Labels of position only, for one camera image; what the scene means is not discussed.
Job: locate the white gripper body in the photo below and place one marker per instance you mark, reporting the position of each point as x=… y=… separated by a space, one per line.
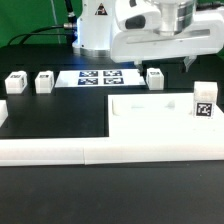
x=204 y=36

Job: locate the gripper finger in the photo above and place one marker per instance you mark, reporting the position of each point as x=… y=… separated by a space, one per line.
x=188 y=61
x=139 y=67

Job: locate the white square table top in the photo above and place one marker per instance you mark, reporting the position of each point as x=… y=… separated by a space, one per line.
x=153 y=114

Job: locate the white sheet with tags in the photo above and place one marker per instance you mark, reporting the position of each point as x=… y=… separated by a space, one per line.
x=99 y=78

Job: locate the white U-shaped fence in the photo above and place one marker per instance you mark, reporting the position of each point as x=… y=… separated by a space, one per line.
x=108 y=150

